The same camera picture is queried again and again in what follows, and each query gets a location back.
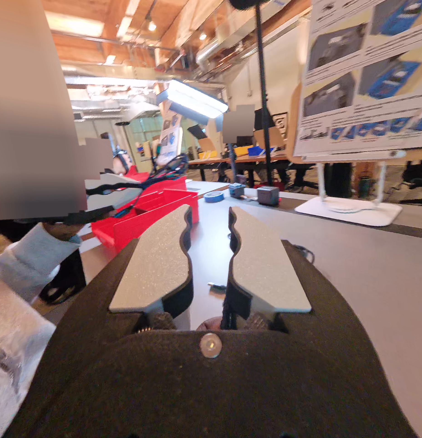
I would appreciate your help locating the yellow plastic bin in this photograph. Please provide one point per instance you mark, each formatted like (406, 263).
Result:
(243, 150)
(211, 154)

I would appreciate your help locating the blue tape roll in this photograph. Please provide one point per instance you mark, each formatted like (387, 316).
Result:
(206, 197)

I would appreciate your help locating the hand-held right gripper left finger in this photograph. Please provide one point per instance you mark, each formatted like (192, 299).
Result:
(152, 270)

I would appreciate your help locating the wooden office desk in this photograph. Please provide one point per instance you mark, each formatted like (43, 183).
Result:
(214, 161)

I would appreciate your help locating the person's left forearm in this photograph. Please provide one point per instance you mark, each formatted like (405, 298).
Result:
(29, 256)

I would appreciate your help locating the person's left hand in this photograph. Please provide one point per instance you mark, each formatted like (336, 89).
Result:
(62, 231)

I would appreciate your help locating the instruction poster board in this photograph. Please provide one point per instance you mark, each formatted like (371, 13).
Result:
(361, 85)

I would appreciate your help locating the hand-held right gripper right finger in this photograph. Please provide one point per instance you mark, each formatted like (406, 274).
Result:
(265, 270)

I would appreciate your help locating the red plastic bin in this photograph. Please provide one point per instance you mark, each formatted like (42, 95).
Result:
(146, 222)

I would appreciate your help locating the small grey cube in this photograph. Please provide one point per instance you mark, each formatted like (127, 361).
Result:
(267, 196)

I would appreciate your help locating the black light stand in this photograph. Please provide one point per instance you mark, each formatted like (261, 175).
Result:
(264, 85)

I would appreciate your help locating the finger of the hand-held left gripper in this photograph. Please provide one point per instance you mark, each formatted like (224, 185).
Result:
(111, 179)
(108, 200)

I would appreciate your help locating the white poster stand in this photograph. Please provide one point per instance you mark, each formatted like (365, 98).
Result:
(348, 212)

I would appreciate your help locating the small silver usb plug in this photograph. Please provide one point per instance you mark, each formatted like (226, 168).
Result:
(218, 286)

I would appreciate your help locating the studio light panel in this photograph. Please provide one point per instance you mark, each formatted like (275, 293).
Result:
(194, 97)

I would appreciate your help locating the green water bottle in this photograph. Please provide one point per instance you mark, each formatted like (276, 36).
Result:
(366, 188)

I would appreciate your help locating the small instruction poster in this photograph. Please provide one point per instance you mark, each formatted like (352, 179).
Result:
(170, 143)

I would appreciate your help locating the small blue grey box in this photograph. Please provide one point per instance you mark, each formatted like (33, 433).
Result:
(236, 191)

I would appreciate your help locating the blue plastic bin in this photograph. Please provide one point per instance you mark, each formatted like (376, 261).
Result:
(262, 152)

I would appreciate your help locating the person's torso grey hoodie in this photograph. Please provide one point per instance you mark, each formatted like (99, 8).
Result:
(16, 325)

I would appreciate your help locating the person's right hand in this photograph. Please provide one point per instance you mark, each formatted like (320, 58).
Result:
(212, 324)

